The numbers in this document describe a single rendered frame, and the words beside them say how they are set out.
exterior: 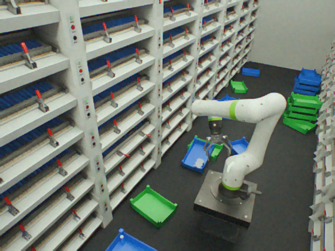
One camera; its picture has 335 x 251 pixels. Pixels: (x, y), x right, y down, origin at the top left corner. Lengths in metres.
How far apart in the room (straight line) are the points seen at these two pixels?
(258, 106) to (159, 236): 1.10
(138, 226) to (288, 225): 1.09
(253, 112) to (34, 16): 1.00
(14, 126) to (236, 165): 1.12
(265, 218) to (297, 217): 0.25
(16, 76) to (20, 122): 0.18
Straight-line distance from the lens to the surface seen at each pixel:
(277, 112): 1.40
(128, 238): 1.42
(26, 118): 1.11
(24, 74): 1.03
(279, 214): 2.13
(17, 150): 1.20
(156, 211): 1.94
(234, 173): 1.49
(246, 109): 1.27
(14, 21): 1.00
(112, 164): 1.63
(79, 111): 1.25
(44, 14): 1.06
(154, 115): 1.90
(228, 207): 1.57
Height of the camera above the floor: 1.55
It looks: 34 degrees down
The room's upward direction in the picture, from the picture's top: 2 degrees clockwise
